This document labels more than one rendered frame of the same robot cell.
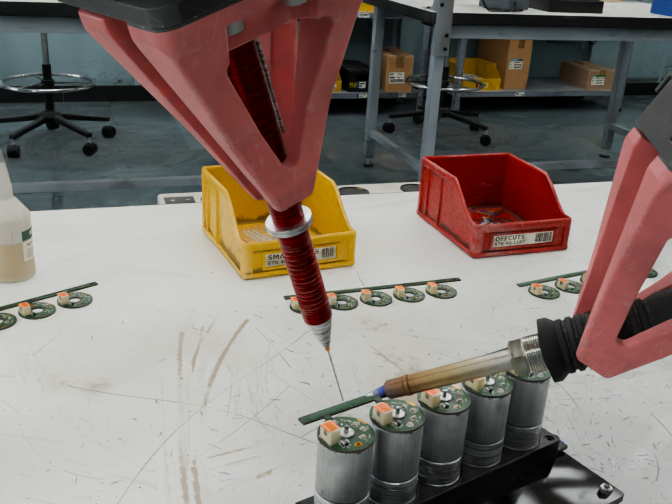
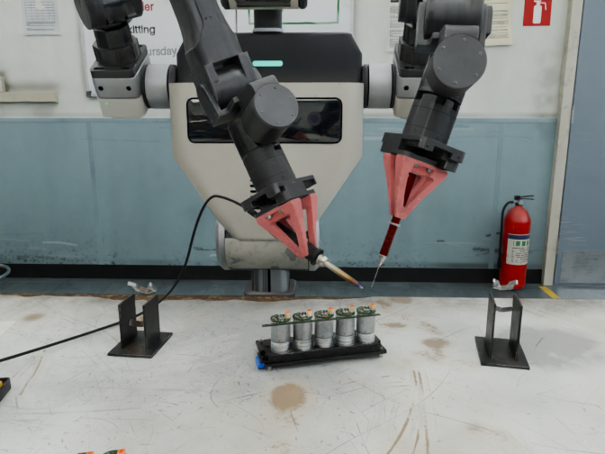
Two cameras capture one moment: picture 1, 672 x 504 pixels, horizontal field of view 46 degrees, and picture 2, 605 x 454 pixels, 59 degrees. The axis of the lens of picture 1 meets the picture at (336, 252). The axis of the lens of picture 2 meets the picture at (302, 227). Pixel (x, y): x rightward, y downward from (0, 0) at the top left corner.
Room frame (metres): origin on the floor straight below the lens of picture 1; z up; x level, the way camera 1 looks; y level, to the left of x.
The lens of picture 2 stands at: (0.91, 0.15, 1.07)
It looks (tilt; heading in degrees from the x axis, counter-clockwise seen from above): 13 degrees down; 202
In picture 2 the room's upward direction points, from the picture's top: straight up
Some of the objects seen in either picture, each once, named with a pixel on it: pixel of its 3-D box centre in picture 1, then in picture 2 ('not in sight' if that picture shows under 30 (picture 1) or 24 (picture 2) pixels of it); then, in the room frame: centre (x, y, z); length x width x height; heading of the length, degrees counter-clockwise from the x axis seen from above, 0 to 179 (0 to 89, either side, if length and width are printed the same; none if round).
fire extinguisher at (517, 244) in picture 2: not in sight; (516, 240); (-2.39, 0.19, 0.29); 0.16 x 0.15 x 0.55; 110
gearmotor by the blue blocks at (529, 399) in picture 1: (520, 408); (280, 336); (0.35, -0.10, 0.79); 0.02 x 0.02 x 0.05
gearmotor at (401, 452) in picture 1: (392, 459); (345, 330); (0.30, -0.03, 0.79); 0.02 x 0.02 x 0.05
